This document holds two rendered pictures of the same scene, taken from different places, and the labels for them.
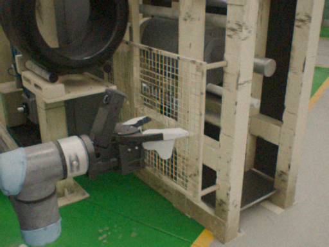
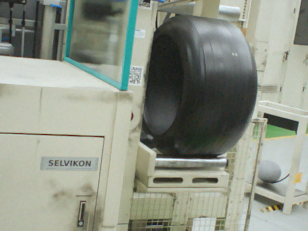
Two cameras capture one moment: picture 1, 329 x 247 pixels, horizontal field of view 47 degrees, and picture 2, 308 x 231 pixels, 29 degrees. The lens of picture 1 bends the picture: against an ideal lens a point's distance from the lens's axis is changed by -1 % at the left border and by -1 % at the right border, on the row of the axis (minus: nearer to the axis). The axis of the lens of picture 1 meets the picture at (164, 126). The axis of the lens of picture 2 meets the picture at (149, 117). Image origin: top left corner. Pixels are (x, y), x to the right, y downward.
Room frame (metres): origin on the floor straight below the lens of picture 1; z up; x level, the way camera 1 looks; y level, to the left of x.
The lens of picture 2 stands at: (1.51, 2.92, 1.49)
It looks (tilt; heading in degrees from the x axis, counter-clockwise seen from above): 11 degrees down; 282
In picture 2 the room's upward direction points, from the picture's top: 8 degrees clockwise
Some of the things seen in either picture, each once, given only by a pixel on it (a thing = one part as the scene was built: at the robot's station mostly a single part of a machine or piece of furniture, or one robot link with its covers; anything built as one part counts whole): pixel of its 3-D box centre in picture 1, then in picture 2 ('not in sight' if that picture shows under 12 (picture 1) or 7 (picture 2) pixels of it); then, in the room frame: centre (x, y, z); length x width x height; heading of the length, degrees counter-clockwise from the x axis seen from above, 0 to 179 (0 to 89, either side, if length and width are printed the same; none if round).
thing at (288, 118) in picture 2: not in sight; (276, 154); (1.47, -2.12, 0.40); 0.60 x 0.35 x 0.80; 148
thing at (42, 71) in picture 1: (40, 70); (188, 161); (1.83, 0.61, 0.90); 0.35 x 0.05 x 0.05; 37
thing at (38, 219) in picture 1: (36, 209); not in sight; (0.61, 0.25, 0.94); 0.11 x 0.08 x 0.11; 33
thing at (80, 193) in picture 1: (62, 192); not in sight; (2.11, 0.67, 0.02); 0.27 x 0.27 x 0.04; 37
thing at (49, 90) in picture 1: (42, 83); (185, 177); (1.83, 0.61, 0.83); 0.36 x 0.09 x 0.06; 37
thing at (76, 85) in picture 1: (69, 85); (169, 175); (1.91, 0.50, 0.80); 0.37 x 0.36 x 0.02; 127
